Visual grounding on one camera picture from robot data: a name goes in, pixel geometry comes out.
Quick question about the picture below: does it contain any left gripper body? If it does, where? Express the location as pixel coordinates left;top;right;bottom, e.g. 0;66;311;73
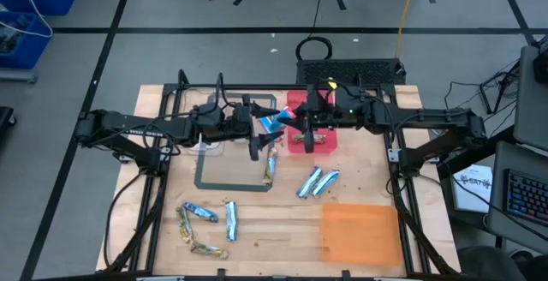
218;95;258;144

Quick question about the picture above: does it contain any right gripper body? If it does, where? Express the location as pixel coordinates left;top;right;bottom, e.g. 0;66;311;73
312;94;343;130

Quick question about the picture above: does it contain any green granola bar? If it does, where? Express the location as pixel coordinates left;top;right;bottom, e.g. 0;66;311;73
261;146;280;186
291;132;327;144
189;240;229;260
175;205;194;244

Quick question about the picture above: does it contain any blue and red granola bar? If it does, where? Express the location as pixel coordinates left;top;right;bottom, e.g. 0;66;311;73
259;106;297;135

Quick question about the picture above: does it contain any dark blue granola bar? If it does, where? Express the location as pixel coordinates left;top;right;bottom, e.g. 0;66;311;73
183;201;219;224

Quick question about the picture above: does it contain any red translucent bin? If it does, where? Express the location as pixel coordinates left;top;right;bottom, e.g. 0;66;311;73
285;90;338;154

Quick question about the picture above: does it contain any black perforated computer tower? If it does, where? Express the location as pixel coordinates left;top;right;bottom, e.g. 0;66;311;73
295;57;407;86

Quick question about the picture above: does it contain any clear plastic bin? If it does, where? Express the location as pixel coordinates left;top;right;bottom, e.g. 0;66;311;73
182;87;228;158

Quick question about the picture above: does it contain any orange translucent bin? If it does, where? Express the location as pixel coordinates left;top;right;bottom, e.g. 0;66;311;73
320;202;403;267

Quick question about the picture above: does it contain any grey desk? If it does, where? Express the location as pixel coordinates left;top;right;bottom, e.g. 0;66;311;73
512;44;548;152
486;140;548;255

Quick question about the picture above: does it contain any black keyboard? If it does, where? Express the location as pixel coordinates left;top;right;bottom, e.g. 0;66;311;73
504;168;548;227

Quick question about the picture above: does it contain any black desk device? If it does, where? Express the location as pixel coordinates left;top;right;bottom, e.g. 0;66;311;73
532;45;548;86

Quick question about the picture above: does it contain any black equipment piece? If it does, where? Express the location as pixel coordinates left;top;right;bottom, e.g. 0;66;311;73
0;105;18;141

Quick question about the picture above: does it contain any black hanging cable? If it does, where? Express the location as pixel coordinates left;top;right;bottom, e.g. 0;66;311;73
295;0;334;62

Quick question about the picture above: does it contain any black table frame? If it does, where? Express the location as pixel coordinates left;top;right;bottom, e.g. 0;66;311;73
96;69;462;281

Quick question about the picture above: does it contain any yellow hanging cable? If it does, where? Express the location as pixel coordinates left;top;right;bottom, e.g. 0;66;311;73
393;0;423;59

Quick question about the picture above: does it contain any black cable tangle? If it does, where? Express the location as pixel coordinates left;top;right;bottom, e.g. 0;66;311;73
443;56;521;117

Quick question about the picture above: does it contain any grey metal rail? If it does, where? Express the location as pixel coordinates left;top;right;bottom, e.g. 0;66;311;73
0;69;39;85

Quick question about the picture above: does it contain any white cable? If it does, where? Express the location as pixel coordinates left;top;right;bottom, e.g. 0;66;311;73
0;0;54;39

